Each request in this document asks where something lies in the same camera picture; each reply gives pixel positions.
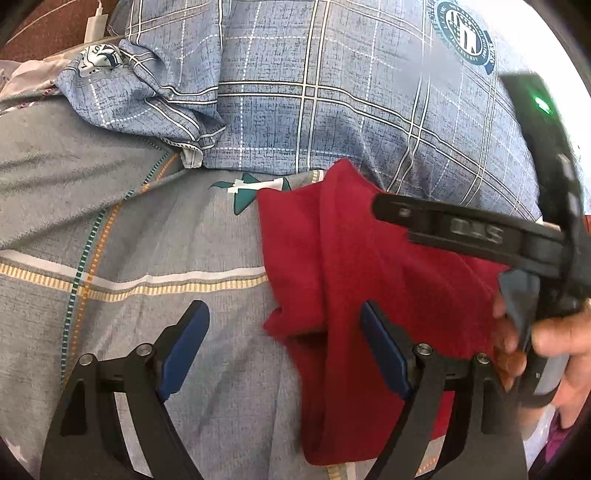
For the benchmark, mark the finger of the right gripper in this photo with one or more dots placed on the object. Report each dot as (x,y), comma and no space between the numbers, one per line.
(496,237)

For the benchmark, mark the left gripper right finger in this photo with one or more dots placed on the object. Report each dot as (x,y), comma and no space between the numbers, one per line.
(482,440)

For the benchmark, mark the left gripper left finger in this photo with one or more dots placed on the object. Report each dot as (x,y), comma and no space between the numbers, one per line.
(85,439)

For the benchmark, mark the red knit sweater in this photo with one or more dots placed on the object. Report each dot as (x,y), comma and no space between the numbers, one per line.
(325,255)

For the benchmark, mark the person's right hand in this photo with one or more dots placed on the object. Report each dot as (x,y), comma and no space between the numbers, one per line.
(551,337)

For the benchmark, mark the blue plaid pillow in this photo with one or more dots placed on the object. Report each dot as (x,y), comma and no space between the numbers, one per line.
(409,91)

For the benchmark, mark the grey patterned bed sheet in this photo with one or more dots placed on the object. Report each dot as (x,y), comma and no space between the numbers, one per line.
(107,234)

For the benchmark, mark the white phone charger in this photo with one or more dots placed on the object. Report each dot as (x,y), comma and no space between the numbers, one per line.
(95,28)

